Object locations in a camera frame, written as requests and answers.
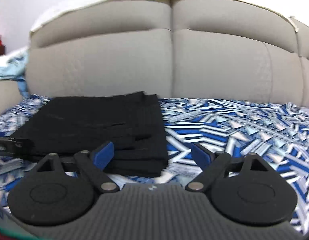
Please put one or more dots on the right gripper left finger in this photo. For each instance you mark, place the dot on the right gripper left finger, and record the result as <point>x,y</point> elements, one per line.
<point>57,191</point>

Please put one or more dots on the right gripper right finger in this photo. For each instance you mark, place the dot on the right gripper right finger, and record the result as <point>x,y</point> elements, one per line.
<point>246,190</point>

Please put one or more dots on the black pants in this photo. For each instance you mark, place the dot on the black pants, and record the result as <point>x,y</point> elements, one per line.
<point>132,122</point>

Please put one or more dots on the blue white patterned sheet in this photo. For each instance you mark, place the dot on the blue white patterned sheet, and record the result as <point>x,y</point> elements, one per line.
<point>161,207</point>

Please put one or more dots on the light blue cloth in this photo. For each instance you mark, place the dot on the light blue cloth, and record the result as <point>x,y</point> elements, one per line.
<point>13,66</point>

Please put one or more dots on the beige sofa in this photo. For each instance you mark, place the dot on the beige sofa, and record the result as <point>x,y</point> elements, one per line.
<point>219,49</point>

